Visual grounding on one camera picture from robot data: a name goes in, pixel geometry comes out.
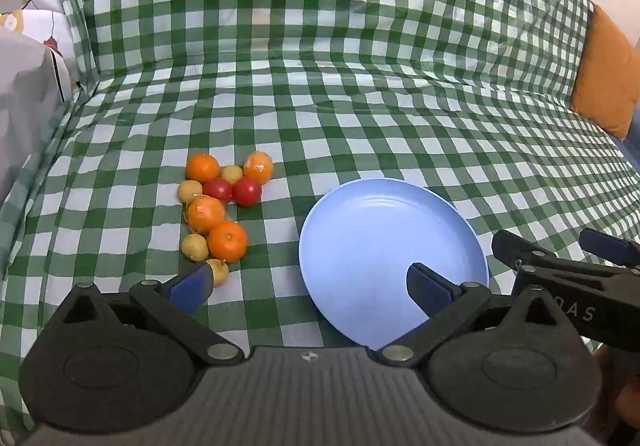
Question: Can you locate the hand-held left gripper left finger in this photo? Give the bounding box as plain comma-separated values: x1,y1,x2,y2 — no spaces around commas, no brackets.
59,263,246,367

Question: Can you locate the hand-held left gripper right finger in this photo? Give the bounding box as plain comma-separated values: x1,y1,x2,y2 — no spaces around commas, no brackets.
376,263,570,368

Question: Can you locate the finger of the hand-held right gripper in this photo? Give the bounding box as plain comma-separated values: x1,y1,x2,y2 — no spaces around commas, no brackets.
492,229,621,279
580,229,640,268

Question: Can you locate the plain orange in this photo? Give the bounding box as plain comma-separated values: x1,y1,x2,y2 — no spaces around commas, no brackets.
186,153,221,183
207,221,249,263

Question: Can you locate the blue plate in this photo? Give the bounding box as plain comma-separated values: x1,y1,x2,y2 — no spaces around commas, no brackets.
299,179,490,351

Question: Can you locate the red tomato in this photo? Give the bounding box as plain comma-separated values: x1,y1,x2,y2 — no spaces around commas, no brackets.
203,178,234,205
232,177,263,207

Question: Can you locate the person's right hand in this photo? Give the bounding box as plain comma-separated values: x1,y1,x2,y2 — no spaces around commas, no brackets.
597,348,640,446

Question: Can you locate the orange in clear wrap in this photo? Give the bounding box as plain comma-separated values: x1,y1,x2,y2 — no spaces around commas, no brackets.
243,151,275,184
187,196,227,234

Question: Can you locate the orange cushion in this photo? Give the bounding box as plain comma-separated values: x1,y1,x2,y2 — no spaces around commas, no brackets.
570,5,640,141

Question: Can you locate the green checked tablecloth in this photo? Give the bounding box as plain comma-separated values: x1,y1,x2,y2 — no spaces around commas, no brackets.
0,0,633,432

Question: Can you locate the grey cloth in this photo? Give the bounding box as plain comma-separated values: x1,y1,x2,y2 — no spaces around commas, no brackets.
0,34,67,204

